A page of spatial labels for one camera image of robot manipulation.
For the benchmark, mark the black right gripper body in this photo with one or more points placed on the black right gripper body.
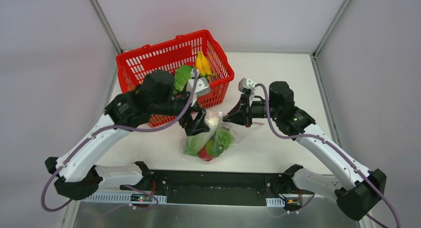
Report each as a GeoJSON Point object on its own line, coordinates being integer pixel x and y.
{"type": "Point", "coordinates": [246, 110]}

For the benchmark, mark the red plastic shopping basket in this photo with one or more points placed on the red plastic shopping basket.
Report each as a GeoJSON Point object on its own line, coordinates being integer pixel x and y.
{"type": "Point", "coordinates": [134, 65]}

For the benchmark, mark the yellow banana bunch back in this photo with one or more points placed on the yellow banana bunch back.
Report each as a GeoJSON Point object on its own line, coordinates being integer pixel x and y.
{"type": "Point", "coordinates": [202, 65]}

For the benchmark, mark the clear zip top bag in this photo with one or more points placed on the clear zip top bag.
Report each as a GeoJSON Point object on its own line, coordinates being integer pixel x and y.
{"type": "Point", "coordinates": [239, 132]}

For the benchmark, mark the green mango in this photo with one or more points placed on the green mango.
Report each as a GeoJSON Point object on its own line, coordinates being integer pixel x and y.
{"type": "Point", "coordinates": [214, 148]}

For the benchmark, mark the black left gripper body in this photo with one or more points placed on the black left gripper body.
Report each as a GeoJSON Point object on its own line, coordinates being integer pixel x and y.
{"type": "Point", "coordinates": [190, 116]}

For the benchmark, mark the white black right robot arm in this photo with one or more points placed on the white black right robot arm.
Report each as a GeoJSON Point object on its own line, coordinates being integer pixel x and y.
{"type": "Point", "coordinates": [354, 187]}

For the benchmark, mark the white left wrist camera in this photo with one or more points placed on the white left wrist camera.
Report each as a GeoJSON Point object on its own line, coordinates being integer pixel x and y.
{"type": "Point", "coordinates": [199, 87]}

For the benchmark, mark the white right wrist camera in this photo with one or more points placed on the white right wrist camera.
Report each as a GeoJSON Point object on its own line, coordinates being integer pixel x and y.
{"type": "Point", "coordinates": [247, 86]}

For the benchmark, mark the green lettuce leaf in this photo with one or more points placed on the green lettuce leaf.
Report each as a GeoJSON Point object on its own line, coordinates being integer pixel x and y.
{"type": "Point", "coordinates": [182, 75]}

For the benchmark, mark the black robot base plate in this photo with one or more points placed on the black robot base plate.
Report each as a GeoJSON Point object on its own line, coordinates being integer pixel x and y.
{"type": "Point", "coordinates": [219, 188]}

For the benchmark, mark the red apple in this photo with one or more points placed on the red apple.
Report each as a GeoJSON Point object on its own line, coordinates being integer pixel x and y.
{"type": "Point", "coordinates": [203, 154]}

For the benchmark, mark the green grape bunch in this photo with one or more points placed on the green grape bunch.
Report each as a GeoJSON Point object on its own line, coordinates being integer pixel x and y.
{"type": "Point", "coordinates": [224, 137]}

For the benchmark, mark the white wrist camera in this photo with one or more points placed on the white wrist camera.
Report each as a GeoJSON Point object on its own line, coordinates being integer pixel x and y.
{"type": "Point", "coordinates": [199, 87]}
{"type": "Point", "coordinates": [247, 86]}

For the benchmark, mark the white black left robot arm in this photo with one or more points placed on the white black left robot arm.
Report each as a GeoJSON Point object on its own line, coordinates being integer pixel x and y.
{"type": "Point", "coordinates": [76, 175]}

